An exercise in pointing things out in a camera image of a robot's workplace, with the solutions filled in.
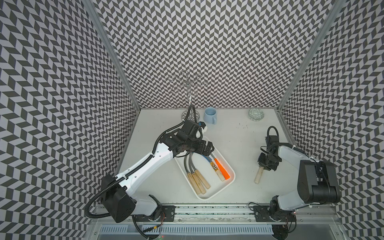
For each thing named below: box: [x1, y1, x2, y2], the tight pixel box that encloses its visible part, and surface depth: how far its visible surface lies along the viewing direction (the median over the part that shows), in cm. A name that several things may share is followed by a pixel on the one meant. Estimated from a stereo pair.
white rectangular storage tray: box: [174, 150, 236, 201], surface depth 88 cm
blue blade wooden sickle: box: [201, 154, 226, 182], surface depth 88 cm
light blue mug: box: [204, 106, 217, 125], surface depth 110 cm
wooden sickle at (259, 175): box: [254, 166, 264, 184], surface depth 86 cm
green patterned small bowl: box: [248, 108, 265, 122], surface depth 114 cm
